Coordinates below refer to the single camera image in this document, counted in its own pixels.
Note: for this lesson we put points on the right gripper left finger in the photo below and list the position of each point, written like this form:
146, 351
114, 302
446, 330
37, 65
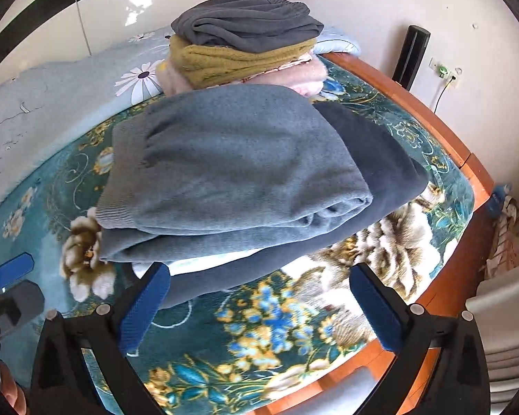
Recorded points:
61, 381

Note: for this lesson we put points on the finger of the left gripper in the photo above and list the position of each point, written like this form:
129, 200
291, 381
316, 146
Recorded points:
14, 269

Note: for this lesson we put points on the grey sweatpants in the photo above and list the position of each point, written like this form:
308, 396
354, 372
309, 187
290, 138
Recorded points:
224, 170

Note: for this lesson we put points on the person's hand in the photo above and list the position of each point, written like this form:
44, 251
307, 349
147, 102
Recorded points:
12, 391

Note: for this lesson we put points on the grey chair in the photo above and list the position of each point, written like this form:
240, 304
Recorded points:
495, 308

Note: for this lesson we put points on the light blue floral duvet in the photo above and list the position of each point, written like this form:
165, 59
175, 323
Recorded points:
45, 108

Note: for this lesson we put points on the light blue fleece garment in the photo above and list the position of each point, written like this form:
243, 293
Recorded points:
186, 266

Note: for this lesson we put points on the dark navy fleece garment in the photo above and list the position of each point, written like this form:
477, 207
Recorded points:
393, 179

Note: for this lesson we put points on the mustard knitted sweater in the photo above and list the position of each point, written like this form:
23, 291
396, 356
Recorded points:
206, 66

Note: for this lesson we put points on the dark grey folded pants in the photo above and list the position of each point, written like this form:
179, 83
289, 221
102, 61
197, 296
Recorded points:
252, 26

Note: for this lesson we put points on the pink fluffy folded garment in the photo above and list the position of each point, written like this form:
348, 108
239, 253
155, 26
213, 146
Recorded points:
305, 78

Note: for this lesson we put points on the black tower speaker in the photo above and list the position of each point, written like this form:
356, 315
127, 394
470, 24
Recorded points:
411, 56

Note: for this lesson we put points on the wall socket with plug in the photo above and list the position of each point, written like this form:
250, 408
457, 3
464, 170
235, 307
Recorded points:
450, 76

